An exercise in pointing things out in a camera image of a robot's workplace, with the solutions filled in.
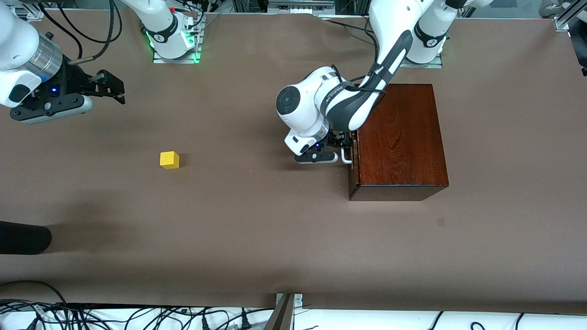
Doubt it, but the wooden drawer with white handle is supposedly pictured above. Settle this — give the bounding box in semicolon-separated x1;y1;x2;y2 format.
341;131;362;184

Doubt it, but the dark wooden drawer cabinet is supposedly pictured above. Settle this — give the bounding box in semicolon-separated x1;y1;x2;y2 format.
347;83;449;202

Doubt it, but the black cylindrical object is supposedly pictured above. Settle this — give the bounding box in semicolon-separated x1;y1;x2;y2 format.
0;221;52;255

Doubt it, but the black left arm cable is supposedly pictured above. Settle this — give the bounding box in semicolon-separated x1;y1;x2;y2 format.
329;18;388;95

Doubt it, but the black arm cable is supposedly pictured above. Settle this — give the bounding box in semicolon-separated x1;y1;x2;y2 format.
329;18;388;95
39;0;123;66

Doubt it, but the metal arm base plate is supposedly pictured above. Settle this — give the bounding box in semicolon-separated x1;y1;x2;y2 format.
398;54;444;69
153;27;203;65

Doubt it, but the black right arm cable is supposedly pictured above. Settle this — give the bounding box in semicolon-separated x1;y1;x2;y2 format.
39;0;123;66

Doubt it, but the aluminium table corner bracket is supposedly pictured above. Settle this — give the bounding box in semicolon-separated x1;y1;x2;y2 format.
552;0;587;33
16;6;45;22

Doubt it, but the thin black table cable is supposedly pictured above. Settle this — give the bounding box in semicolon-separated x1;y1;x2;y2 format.
321;17;373;33

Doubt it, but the aluminium profile post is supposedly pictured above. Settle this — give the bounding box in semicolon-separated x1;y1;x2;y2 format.
265;293;304;330

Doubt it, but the looping black cable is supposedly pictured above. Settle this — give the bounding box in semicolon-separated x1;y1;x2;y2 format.
0;280;69;307

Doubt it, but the tangled black cable bundle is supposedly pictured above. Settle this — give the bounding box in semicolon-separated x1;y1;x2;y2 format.
0;300;276;330

